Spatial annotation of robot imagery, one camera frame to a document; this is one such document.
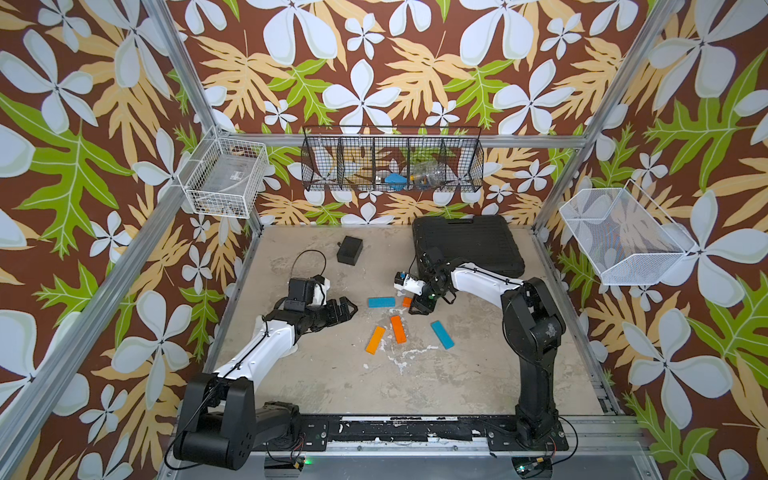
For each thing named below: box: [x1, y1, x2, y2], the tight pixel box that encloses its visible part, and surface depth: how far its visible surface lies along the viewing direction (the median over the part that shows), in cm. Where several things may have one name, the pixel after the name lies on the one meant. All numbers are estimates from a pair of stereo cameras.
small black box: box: [336, 235, 364, 266], surface depth 113 cm
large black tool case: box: [412, 215, 525, 278], surface depth 111 cm
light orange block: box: [365, 326, 387, 355], surface depth 92 cm
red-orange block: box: [391, 315, 407, 344], surface depth 95 cm
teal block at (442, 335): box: [430, 320, 455, 350], surface depth 93 cm
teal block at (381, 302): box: [367, 297, 397, 309], surface depth 100 cm
